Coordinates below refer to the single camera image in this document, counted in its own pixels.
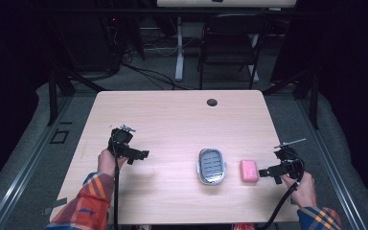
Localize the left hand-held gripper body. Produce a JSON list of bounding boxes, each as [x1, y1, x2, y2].
[[107, 124, 138, 159]]

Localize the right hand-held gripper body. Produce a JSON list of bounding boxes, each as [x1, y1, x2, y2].
[[273, 137, 307, 180]]

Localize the pink soap bar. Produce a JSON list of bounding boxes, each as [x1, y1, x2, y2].
[[240, 159, 260, 184]]

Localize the person's left hand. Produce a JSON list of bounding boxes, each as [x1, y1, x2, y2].
[[97, 148, 129, 178]]

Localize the person's right hand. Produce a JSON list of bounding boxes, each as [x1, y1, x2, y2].
[[281, 171, 318, 209]]

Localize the grey soap dish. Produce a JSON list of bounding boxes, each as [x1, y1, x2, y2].
[[196, 147, 228, 187]]

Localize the red object under table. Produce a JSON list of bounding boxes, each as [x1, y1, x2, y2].
[[232, 222, 257, 230]]

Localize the black metal stand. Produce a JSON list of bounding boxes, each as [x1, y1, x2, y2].
[[262, 63, 321, 130], [45, 61, 107, 127]]

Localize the white desk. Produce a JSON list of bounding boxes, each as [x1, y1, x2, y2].
[[155, 0, 299, 82]]

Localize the black folding chair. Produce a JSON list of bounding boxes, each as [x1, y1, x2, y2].
[[196, 12, 272, 91]]

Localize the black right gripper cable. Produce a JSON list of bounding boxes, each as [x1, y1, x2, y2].
[[258, 149, 307, 230]]

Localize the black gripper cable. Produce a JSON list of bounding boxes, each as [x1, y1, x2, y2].
[[258, 149, 307, 230], [111, 135, 121, 230]]

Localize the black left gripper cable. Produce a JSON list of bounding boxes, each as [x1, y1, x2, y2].
[[111, 135, 121, 230]]

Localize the aluminium floor rail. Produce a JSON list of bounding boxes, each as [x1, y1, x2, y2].
[[295, 95, 368, 230], [0, 95, 75, 230]]

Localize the black floor cables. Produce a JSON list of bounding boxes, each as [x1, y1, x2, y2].
[[114, 18, 202, 91]]

